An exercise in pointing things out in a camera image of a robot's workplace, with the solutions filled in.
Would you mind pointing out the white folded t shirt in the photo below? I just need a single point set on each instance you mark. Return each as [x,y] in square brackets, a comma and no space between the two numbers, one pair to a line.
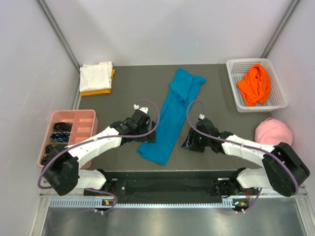
[95,77]

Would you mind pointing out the pink cap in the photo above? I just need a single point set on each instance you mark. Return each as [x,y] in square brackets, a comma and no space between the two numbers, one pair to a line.
[272,132]

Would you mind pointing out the white perforated plastic basket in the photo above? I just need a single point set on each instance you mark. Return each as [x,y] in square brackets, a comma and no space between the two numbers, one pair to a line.
[237,68]

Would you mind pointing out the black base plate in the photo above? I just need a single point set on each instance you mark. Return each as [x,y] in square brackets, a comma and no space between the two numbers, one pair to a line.
[174,187]

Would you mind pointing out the pink compartment tray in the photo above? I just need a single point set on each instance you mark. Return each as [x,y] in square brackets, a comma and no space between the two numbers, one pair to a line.
[68,127]

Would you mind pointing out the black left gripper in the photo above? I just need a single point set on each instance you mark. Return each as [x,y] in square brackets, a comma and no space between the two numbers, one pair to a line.
[147,138]

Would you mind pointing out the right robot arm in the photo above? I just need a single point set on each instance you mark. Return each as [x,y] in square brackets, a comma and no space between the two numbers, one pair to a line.
[281,169]

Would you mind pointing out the yellow folded t shirt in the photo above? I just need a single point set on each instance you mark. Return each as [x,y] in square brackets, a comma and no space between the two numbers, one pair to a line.
[100,91]

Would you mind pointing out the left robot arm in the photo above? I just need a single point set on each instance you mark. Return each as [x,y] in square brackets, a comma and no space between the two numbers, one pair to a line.
[63,170]

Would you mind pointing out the blue t shirt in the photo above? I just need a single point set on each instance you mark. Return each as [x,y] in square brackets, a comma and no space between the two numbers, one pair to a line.
[184,88]

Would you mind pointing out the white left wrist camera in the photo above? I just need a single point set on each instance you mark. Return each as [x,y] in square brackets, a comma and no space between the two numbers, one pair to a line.
[142,109]

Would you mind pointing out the grey slotted cable duct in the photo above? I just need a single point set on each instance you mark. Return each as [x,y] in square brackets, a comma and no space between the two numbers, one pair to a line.
[101,203]

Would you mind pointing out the orange crumpled t shirt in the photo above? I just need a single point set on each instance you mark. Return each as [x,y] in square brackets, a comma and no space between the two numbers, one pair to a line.
[255,87]

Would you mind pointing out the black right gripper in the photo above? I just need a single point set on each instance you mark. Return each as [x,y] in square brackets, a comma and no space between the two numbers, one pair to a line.
[190,142]

